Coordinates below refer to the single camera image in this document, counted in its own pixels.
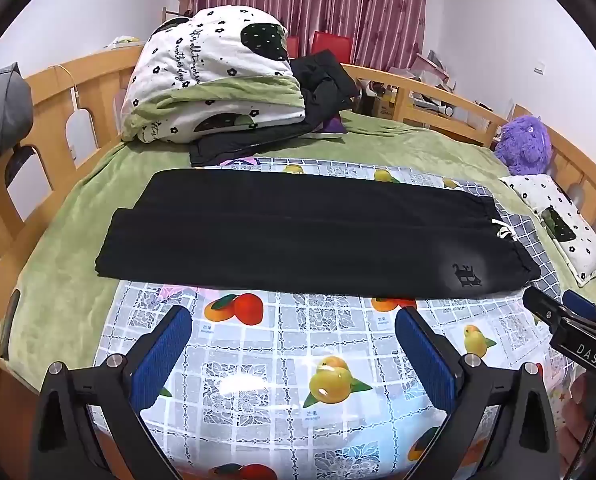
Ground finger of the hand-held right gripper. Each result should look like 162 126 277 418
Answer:
562 289 596 328
522 286 566 331

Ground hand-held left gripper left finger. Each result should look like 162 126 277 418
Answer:
30 304 193 480

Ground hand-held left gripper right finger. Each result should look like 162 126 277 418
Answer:
394 305 563 480

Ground black pants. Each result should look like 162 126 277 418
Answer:
94 167 542 297

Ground person's right hand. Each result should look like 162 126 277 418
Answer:
562 372 596 466

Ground floral pillow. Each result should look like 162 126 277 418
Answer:
500 174 596 288

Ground fruit print plastic tablecloth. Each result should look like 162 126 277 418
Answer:
92 156 573 480

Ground green bed blanket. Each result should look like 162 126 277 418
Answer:
0 110 596 381

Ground purple plush toy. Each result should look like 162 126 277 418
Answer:
494 115 551 177

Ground purple cloth item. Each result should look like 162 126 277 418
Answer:
312 114 349 138

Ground cardboard box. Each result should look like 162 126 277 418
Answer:
373 95 399 120

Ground folded floral quilt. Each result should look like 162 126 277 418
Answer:
120 6 307 143

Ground black jacket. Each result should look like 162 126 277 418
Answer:
189 51 359 167

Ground red chair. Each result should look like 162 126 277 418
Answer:
310 30 356 65

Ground dark red floral curtain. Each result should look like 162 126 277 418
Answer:
180 0 429 73

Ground wooden bed frame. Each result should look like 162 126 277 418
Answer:
0 42 596 480

